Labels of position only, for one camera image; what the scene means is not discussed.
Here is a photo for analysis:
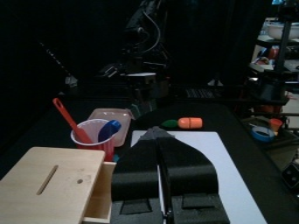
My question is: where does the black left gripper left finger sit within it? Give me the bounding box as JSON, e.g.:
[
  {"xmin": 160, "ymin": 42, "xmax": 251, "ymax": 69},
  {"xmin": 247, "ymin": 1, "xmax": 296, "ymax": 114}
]
[{"xmin": 109, "ymin": 126, "xmax": 167, "ymax": 224}]

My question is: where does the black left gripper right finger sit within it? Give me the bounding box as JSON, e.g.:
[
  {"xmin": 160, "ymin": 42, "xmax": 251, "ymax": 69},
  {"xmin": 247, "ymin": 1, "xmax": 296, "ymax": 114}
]
[{"xmin": 155, "ymin": 126, "xmax": 231, "ymax": 224}]

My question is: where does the blue toy knife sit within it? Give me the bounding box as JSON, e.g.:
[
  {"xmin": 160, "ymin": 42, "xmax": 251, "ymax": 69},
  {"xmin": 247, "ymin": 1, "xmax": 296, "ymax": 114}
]
[{"xmin": 97, "ymin": 119, "xmax": 123, "ymax": 144}]

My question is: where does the black keyboard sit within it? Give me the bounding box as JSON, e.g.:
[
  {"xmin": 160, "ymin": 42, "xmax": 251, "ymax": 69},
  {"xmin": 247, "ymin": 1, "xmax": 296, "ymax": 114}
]
[{"xmin": 183, "ymin": 87, "xmax": 216, "ymax": 100}]

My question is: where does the red plastic cup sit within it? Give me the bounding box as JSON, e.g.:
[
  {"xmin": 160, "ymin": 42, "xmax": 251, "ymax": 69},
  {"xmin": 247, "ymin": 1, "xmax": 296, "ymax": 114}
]
[{"xmin": 69, "ymin": 118, "xmax": 117, "ymax": 163}]

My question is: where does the red plastic utensil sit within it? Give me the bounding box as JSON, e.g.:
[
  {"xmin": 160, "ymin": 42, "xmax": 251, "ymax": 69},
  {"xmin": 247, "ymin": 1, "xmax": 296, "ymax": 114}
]
[{"xmin": 51, "ymin": 97, "xmax": 95, "ymax": 144}]

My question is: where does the blue tape roll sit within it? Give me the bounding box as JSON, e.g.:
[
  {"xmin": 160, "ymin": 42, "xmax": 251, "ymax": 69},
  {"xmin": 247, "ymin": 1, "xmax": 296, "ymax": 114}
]
[{"xmin": 250, "ymin": 125, "xmax": 276, "ymax": 144}]

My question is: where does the wooden box with red drawer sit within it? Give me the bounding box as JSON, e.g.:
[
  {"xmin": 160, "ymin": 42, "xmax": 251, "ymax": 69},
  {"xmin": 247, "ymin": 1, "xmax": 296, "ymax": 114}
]
[{"xmin": 0, "ymin": 146, "xmax": 117, "ymax": 224}]

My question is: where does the black box device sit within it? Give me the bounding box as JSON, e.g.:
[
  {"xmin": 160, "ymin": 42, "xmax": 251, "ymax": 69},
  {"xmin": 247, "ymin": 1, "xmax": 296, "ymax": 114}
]
[{"xmin": 280, "ymin": 162, "xmax": 299, "ymax": 192}]

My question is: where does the small orange cup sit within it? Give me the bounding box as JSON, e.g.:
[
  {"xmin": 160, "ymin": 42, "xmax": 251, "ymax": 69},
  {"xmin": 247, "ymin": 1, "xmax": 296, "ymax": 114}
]
[{"xmin": 267, "ymin": 117, "xmax": 284, "ymax": 132}]

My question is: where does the white bowl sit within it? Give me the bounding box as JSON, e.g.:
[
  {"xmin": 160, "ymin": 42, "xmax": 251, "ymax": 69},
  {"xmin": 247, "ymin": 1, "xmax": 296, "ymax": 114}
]
[{"xmin": 266, "ymin": 22, "xmax": 299, "ymax": 40}]

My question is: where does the thin diagonal brace wire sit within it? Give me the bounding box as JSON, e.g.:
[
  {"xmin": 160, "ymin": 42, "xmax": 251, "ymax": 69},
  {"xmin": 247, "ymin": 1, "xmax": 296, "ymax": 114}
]
[{"xmin": 37, "ymin": 40, "xmax": 75, "ymax": 80}]

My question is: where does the black shelf frame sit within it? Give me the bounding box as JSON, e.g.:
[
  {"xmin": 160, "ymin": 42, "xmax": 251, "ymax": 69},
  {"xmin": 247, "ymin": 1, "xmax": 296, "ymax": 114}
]
[{"xmin": 248, "ymin": 0, "xmax": 299, "ymax": 138}]

